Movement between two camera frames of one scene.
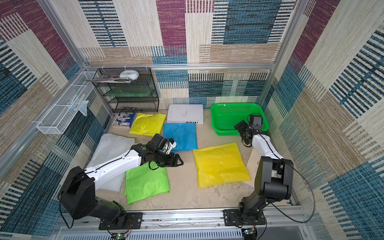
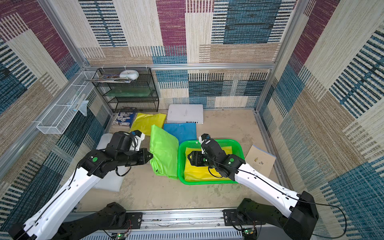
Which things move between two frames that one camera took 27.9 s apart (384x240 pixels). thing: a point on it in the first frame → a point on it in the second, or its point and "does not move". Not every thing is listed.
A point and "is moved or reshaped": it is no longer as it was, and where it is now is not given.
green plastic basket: [226, 116] → [237, 149]
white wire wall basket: [57, 120] does not move
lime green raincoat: [147, 180] is moved or reshaped
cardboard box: [252, 166] does not move
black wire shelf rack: [133, 89] does not move
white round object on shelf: [130, 74] does not move
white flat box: [185, 113] does not move
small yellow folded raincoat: [148, 124] does not move
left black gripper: [172, 162] → [145, 158]
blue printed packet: [125, 118] does not move
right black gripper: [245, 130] → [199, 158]
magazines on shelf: [110, 78] does not move
